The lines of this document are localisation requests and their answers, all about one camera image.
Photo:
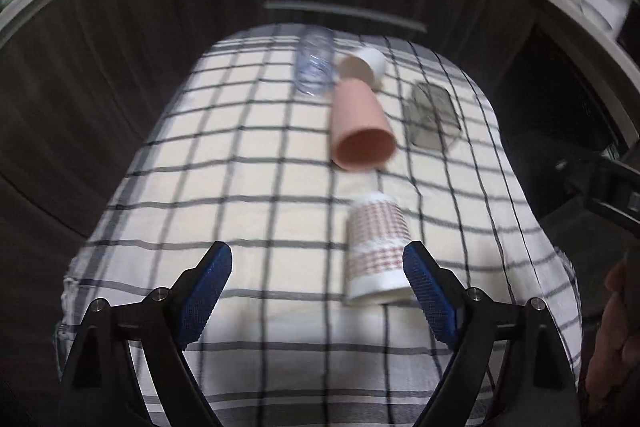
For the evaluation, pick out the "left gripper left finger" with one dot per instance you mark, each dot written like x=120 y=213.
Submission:
x=166 y=322

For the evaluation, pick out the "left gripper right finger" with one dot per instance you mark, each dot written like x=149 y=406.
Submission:
x=468 y=321

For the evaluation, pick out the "white red patterned cup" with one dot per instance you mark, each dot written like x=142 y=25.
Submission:
x=377 y=233

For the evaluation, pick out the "smoky square transparent cup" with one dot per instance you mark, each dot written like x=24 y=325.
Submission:
x=432 y=122

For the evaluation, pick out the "pink plastic cup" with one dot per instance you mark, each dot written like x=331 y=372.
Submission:
x=360 y=135

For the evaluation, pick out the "small white cup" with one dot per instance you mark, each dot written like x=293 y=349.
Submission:
x=366 y=64

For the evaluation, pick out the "clear plastic cup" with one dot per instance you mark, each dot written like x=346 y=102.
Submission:
x=313 y=65

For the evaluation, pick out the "person's hand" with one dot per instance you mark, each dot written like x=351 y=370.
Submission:
x=616 y=351

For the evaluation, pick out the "checkered white tablecloth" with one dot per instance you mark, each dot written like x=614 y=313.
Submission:
x=241 y=157

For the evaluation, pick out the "grey drawer handle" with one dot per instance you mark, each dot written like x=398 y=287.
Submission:
x=344 y=10

